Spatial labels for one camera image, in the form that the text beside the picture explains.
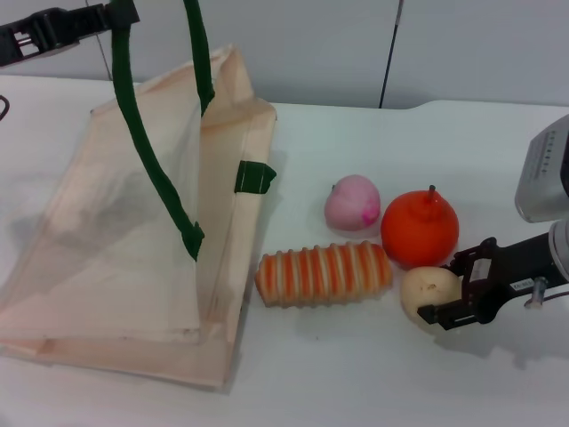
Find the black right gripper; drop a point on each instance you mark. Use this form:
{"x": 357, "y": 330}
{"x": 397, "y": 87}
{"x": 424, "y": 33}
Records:
{"x": 507, "y": 271}

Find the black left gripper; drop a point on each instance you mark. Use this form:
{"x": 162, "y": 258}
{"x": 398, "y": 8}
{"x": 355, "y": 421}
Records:
{"x": 9, "y": 44}

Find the beige round potato toy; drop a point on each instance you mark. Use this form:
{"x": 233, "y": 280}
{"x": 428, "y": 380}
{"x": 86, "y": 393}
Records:
{"x": 427, "y": 289}

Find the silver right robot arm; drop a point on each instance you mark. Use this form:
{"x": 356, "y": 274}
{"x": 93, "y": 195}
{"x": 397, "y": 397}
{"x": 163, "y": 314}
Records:
{"x": 547, "y": 178}

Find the orange fruit toy with stem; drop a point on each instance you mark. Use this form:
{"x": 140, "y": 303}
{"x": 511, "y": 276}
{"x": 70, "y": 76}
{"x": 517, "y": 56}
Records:
{"x": 418, "y": 231}

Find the orange striped bread roll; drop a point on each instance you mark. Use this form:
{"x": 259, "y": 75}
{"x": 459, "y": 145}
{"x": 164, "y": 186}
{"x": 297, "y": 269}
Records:
{"x": 324, "y": 273}

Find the pink peach toy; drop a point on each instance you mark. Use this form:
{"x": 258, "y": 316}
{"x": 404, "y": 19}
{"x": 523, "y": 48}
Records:
{"x": 351, "y": 200}

